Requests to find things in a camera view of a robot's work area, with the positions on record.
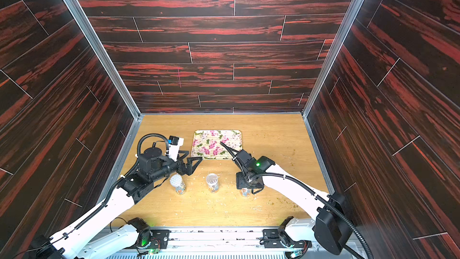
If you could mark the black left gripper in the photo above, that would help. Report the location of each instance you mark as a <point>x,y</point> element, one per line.
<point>188,170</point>

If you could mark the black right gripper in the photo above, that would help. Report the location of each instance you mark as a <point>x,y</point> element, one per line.
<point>241,158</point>

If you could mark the clear plastic candy jar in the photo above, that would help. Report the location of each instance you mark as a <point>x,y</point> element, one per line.
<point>245,192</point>

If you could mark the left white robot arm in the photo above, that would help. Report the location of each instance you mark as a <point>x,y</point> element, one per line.
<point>78,240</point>

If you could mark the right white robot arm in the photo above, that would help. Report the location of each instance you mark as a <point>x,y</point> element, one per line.
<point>329,224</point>

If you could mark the left candy jar with lid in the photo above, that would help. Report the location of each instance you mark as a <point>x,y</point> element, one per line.
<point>177,182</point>

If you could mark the middle clear candy jar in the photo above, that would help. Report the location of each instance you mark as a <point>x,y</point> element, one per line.
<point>212,181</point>

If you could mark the floral rectangular tray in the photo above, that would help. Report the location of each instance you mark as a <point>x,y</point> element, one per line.
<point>206,143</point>

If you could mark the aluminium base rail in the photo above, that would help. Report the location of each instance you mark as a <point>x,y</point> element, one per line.
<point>221,243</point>

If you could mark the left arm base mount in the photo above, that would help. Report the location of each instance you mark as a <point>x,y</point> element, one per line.
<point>149,241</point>

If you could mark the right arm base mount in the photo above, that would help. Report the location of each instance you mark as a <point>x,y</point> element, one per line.
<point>274,238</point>

